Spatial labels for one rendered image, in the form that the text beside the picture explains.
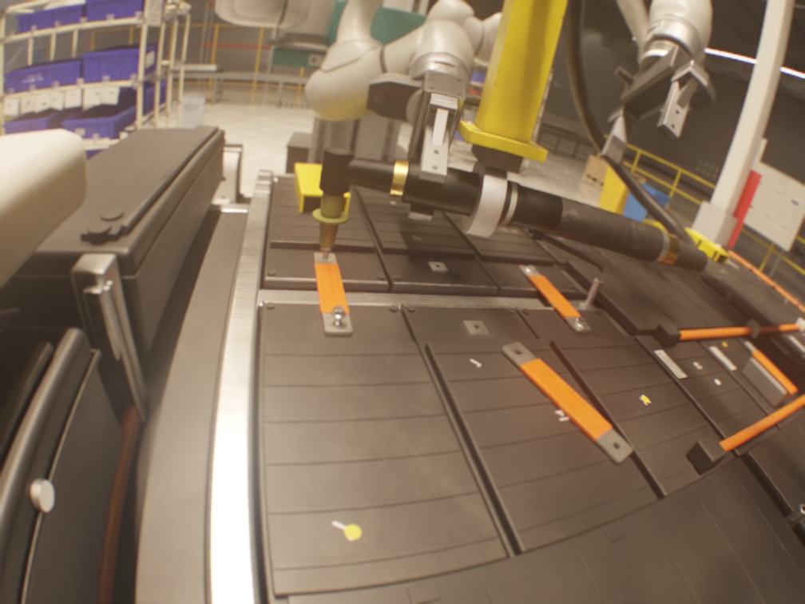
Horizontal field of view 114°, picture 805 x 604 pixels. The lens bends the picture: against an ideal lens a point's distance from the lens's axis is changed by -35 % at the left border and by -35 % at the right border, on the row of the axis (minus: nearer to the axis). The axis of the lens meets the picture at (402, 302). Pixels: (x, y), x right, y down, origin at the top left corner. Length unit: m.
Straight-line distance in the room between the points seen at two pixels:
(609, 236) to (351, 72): 0.44
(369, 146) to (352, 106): 1.01
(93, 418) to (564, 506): 0.28
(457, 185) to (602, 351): 0.24
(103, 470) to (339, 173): 0.34
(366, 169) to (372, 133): 1.25
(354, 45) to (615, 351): 0.58
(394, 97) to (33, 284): 0.45
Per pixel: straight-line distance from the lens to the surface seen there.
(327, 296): 0.41
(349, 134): 1.66
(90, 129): 2.72
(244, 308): 0.40
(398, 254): 0.53
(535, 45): 0.42
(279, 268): 0.46
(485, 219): 0.41
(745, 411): 0.56
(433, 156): 0.41
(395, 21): 1.57
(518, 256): 0.61
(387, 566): 0.23
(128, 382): 0.29
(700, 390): 0.52
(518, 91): 0.41
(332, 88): 0.68
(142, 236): 0.30
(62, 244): 0.31
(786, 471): 0.52
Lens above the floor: 1.22
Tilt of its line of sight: 32 degrees down
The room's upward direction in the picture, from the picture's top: 13 degrees clockwise
